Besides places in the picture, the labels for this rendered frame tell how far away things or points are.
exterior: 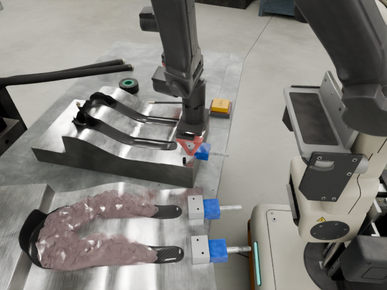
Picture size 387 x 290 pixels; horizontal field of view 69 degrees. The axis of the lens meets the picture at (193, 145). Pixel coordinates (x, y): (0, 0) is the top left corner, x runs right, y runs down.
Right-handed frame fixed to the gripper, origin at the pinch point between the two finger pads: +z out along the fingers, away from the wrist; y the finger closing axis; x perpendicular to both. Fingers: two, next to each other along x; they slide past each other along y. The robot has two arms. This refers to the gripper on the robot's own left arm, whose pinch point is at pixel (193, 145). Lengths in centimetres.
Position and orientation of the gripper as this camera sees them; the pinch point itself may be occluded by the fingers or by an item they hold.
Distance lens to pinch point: 78.3
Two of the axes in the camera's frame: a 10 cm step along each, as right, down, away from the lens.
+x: 9.7, 1.6, -1.7
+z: 0.0, 7.4, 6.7
